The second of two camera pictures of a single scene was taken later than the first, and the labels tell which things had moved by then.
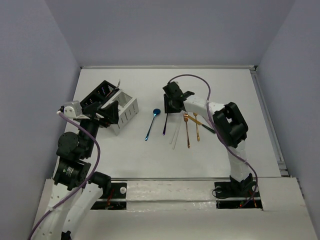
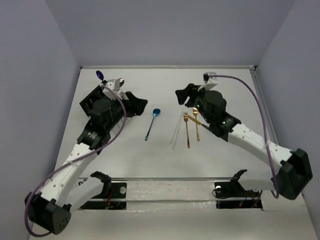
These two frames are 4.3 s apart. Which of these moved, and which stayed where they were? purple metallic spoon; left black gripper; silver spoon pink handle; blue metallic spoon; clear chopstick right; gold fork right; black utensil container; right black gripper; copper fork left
Moved: right black gripper; silver spoon pink handle; left black gripper; purple metallic spoon
Stayed: black utensil container; blue metallic spoon; copper fork left; gold fork right; clear chopstick right
